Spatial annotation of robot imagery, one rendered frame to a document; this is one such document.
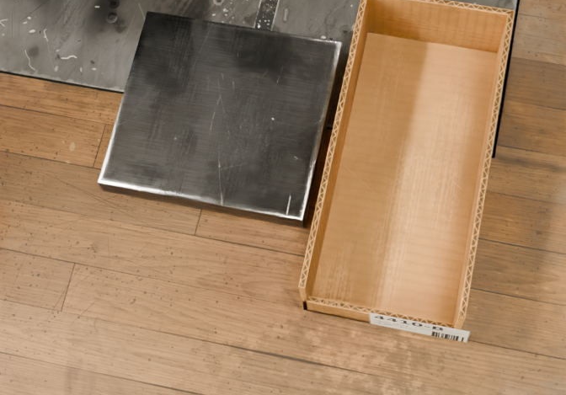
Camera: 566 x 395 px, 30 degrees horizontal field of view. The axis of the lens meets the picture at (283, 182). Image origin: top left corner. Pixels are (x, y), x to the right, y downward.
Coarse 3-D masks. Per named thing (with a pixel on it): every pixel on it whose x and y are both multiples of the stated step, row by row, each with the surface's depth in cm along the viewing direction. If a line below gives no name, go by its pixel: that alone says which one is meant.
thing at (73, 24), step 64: (0, 0) 94; (64, 0) 93; (128, 0) 93; (192, 0) 93; (256, 0) 92; (320, 0) 92; (512, 0) 90; (0, 64) 92; (64, 64) 91; (128, 64) 91
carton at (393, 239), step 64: (384, 0) 84; (448, 0) 83; (384, 64) 89; (448, 64) 88; (384, 128) 87; (448, 128) 86; (320, 192) 78; (384, 192) 85; (448, 192) 84; (320, 256) 83; (384, 256) 83; (448, 256) 82; (384, 320) 80; (448, 320) 81
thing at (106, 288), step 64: (512, 64) 88; (0, 128) 90; (64, 128) 89; (512, 128) 86; (0, 192) 87; (64, 192) 87; (512, 192) 84; (0, 256) 86; (64, 256) 85; (128, 256) 85; (192, 256) 84; (256, 256) 84; (512, 256) 83; (0, 320) 84; (64, 320) 83; (128, 320) 83; (192, 320) 83; (256, 320) 82; (320, 320) 82; (512, 320) 81; (0, 384) 82; (64, 384) 82; (128, 384) 81; (192, 384) 81; (256, 384) 81; (320, 384) 80; (384, 384) 80; (448, 384) 80; (512, 384) 79
